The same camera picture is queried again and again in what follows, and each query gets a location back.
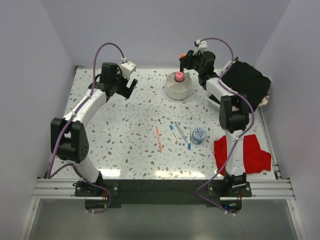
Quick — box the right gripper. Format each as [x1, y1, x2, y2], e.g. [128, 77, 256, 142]
[179, 49, 204, 75]

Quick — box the green pen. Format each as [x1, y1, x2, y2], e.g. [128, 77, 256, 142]
[183, 72, 190, 78]

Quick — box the pink glue stick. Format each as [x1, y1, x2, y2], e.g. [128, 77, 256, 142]
[174, 71, 185, 83]

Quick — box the blue capped pen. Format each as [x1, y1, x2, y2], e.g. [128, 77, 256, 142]
[169, 124, 182, 146]

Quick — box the white blue marker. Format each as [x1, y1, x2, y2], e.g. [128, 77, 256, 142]
[174, 121, 188, 143]

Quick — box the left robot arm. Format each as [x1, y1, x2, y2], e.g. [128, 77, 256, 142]
[50, 61, 138, 196]

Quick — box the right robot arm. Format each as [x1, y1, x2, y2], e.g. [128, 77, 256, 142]
[179, 50, 252, 197]

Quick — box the round beige divided organizer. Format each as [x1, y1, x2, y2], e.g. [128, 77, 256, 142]
[164, 71, 193, 100]

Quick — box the white plastic basket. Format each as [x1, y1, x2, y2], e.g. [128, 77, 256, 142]
[205, 61, 236, 111]

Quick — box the orange pen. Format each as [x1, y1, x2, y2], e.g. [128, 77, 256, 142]
[155, 126, 163, 153]

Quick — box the black cloth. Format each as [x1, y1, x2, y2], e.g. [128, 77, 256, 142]
[222, 60, 272, 111]

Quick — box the beige cloth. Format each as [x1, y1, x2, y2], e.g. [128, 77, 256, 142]
[232, 94, 270, 112]

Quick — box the blue washi tape roll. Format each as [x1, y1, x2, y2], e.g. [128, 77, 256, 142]
[191, 127, 206, 145]

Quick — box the blue pen right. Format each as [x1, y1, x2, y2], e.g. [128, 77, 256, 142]
[187, 127, 191, 150]

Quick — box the red cloth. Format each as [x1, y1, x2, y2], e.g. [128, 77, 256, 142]
[213, 134, 272, 175]

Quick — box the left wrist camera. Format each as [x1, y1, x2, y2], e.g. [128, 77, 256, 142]
[119, 57, 137, 80]

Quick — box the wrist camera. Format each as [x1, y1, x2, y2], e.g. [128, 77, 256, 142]
[193, 39, 208, 56]
[119, 57, 137, 80]

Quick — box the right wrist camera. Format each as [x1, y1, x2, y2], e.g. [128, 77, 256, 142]
[193, 39, 208, 56]

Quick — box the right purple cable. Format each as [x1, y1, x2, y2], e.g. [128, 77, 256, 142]
[195, 37, 256, 213]

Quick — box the purple cable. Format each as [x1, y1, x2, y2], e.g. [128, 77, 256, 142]
[195, 37, 256, 213]
[46, 42, 126, 215]

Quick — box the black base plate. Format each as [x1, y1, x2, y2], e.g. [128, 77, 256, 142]
[73, 179, 253, 210]

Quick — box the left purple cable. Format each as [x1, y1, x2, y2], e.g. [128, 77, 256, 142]
[46, 42, 126, 215]

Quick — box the aluminium rail frame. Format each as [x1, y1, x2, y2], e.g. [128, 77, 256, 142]
[18, 65, 307, 240]

